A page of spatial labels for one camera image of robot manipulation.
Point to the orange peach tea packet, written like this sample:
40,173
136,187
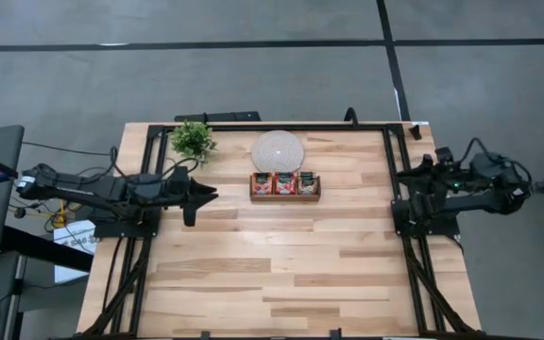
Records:
262,184

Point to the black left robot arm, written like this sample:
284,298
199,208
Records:
111,191

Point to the small black clamp block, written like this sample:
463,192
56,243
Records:
414,132

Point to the grey woven round placemat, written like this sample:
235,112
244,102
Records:
277,151

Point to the red strawberry tea packet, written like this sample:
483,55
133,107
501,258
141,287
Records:
285,184

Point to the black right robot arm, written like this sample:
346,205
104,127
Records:
489,184

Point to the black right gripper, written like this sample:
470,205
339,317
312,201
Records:
435,177

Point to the black table edge rail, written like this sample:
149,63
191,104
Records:
277,337
397,160
277,127
151,151

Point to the wooden tea box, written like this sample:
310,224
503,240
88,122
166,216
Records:
285,197

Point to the black frame strut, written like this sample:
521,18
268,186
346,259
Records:
121,293
435,293

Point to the green plant in white pot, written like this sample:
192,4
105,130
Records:
192,139

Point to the black flat bar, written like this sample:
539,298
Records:
217,116

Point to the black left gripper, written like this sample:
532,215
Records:
188,194

